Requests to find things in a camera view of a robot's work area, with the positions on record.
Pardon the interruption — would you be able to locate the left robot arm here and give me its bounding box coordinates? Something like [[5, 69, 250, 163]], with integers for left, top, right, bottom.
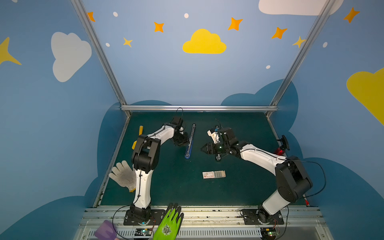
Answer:
[[129, 117, 189, 224]]

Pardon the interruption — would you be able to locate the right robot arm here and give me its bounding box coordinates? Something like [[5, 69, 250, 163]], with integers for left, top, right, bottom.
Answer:
[[201, 128, 313, 223]]

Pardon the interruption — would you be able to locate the yellow toy shovel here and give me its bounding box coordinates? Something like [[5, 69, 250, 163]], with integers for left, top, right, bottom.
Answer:
[[131, 125, 145, 151]]

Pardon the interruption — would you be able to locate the red black clamp tool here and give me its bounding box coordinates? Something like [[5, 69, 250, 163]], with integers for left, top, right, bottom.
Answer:
[[274, 135, 290, 156]]

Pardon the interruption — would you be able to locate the white cotton glove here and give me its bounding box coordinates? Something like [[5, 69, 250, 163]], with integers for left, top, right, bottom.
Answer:
[[109, 160, 137, 192]]

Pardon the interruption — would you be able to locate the green black work glove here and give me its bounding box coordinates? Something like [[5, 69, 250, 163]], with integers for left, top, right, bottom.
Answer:
[[153, 203, 184, 240]]

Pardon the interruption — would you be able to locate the purple cloth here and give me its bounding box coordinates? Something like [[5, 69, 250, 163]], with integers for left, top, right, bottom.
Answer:
[[94, 220, 119, 240]]

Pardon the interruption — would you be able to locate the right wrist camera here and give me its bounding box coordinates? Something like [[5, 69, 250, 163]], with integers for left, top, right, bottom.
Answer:
[[207, 128, 220, 144]]

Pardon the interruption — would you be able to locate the aluminium frame back bar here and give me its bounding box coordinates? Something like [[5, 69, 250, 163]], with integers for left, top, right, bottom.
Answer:
[[121, 105, 278, 112]]

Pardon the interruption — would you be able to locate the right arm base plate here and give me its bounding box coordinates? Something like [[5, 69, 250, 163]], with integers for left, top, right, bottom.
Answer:
[[240, 209, 285, 225]]

